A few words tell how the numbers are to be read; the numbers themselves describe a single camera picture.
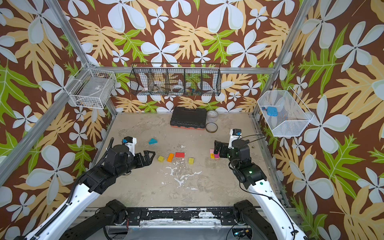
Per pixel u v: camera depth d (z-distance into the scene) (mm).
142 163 626
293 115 772
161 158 907
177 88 985
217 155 930
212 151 953
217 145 663
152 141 1029
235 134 628
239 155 531
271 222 431
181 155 977
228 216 734
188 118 1140
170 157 958
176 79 973
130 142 644
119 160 523
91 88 862
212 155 932
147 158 636
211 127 1108
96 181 473
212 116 1184
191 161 911
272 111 862
